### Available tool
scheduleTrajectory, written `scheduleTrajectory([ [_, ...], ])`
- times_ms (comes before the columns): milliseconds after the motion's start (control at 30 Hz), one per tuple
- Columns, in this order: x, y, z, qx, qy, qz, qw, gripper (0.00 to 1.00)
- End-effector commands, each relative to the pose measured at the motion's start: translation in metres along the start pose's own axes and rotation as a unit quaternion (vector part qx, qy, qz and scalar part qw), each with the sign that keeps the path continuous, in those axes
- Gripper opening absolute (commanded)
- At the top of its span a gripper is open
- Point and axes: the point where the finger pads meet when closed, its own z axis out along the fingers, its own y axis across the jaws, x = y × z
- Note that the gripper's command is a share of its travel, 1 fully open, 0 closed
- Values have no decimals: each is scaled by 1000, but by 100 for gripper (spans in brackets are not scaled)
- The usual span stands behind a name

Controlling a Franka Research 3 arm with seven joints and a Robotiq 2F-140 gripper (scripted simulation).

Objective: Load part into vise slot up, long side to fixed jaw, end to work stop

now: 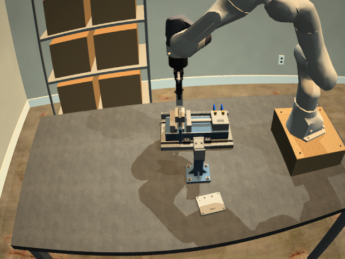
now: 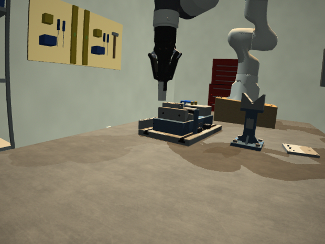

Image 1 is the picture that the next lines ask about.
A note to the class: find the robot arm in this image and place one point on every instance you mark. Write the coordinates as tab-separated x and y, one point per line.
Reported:
314	66

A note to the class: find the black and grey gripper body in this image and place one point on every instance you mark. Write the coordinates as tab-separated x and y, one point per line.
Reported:
178	64

